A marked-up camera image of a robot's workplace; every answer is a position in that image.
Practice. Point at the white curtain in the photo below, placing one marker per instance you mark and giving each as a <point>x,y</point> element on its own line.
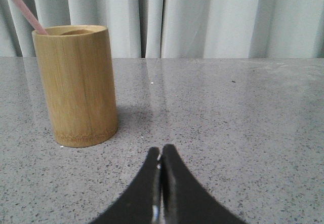
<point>196,28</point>

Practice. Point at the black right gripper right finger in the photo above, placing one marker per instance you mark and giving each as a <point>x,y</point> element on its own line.
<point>185,200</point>

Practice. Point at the bamboo wooden cup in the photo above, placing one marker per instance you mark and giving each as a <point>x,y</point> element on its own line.
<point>77,76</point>

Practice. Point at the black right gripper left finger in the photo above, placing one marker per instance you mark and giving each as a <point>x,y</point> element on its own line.
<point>140,202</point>

